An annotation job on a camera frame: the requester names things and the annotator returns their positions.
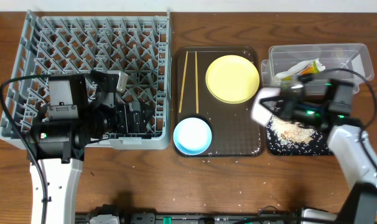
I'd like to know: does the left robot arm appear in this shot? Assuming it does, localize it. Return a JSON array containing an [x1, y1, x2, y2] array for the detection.
[[26, 70, 155, 223]]

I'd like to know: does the yellow round plate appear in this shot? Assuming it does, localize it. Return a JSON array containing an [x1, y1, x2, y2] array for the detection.
[[205, 55, 260, 104]]

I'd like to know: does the dark brown serving tray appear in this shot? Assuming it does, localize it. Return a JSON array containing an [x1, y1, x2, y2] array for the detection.
[[172, 46, 261, 157]]

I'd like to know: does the clear plastic bin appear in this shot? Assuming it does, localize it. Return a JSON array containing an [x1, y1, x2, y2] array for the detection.
[[268, 43, 375, 80]]

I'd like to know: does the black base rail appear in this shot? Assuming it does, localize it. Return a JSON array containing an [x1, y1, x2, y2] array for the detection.
[[75, 203, 304, 224]]

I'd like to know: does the pink white bowl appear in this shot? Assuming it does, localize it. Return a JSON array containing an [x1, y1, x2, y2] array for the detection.
[[251, 87, 281, 127]]

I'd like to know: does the black waste tray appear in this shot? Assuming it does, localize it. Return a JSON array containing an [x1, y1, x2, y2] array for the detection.
[[263, 98, 338, 156]]

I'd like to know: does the spilled rice pile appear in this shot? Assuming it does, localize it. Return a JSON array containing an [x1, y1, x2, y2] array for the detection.
[[266, 114, 329, 155]]

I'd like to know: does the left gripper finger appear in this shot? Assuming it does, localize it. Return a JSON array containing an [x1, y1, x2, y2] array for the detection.
[[129, 100, 155, 122], [127, 114, 149, 134]]

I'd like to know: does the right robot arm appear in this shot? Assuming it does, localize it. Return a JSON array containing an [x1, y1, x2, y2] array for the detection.
[[252, 79, 377, 223]]

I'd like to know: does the light blue bowl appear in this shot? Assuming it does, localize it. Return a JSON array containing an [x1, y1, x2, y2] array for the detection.
[[173, 117, 212, 156]]

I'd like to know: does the grey plastic dish rack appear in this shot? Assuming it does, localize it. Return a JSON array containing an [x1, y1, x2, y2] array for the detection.
[[0, 12, 172, 150]]

